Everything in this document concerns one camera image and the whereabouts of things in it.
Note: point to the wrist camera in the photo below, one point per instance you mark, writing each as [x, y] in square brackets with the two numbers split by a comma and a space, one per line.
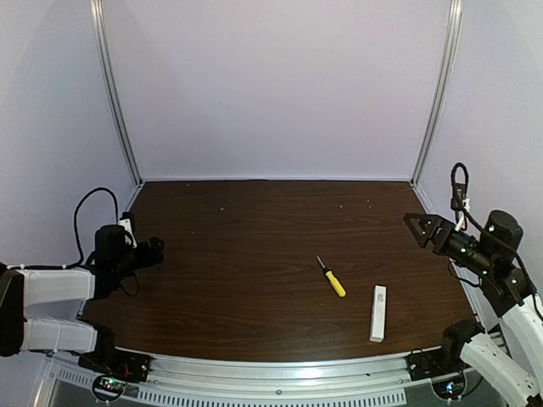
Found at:
[126, 221]
[460, 202]

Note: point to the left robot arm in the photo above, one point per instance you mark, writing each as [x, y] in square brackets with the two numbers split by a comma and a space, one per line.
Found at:
[116, 256]

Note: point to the left aluminium frame post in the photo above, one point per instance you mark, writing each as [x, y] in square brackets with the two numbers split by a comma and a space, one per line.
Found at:
[112, 93]

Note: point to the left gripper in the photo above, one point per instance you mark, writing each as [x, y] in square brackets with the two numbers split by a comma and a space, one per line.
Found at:
[152, 250]

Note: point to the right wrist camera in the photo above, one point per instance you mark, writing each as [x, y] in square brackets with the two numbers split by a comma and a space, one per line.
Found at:
[460, 202]

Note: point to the white remote control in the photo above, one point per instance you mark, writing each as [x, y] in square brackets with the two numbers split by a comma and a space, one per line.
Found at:
[377, 327]

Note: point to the yellow handled screwdriver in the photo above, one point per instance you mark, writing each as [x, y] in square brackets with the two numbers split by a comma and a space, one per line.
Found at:
[332, 279]

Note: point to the right aluminium frame post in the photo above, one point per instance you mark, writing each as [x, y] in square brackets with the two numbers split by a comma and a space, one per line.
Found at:
[452, 34]

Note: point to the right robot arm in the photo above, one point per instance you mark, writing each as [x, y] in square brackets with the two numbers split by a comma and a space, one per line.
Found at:
[509, 291]

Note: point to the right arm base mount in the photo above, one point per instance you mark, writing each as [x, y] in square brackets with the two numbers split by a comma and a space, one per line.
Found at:
[444, 366]

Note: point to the front aluminium rail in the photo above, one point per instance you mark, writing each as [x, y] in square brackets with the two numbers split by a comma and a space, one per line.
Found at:
[375, 381]

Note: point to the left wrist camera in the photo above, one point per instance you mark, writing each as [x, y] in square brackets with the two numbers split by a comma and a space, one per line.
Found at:
[126, 221]

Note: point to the aluminium frame post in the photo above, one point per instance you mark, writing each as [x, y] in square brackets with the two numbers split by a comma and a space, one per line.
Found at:
[112, 93]
[452, 34]

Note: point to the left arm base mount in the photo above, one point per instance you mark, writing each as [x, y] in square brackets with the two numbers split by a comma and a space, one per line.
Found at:
[116, 368]

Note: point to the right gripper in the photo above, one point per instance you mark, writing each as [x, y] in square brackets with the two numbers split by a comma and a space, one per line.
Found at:
[439, 233]

